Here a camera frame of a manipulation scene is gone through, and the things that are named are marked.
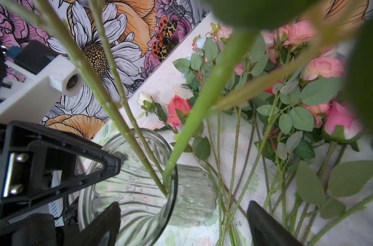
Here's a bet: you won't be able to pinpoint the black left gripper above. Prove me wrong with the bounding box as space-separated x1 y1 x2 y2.
0 121 122 246

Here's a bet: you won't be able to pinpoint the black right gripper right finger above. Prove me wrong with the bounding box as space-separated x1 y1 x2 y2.
247 200 303 246

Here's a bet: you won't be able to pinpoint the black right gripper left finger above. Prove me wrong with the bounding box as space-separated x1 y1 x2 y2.
70 202 121 246

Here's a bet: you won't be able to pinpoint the pink rose stem bunch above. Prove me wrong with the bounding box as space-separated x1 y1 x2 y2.
0 1 168 196

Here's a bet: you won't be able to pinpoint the clear glass vase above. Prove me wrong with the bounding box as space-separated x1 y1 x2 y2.
78 134 217 246

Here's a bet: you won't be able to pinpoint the pink flower stems on table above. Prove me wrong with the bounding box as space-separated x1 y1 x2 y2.
137 18 373 246

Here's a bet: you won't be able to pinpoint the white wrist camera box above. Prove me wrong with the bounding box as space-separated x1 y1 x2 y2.
0 56 85 124

